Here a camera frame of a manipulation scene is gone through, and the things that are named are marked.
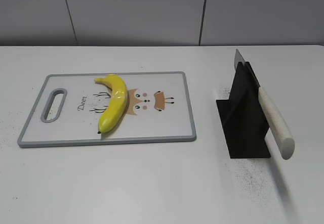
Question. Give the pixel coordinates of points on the knife with white handle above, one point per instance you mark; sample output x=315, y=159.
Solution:
x=279, y=128

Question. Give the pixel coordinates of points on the yellow plastic banana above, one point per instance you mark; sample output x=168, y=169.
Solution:
x=117, y=105

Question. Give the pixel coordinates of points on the black knife stand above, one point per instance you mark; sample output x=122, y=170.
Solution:
x=243, y=121

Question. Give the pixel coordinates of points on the white grey-rimmed cutting board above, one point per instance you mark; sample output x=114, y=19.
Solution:
x=68, y=108

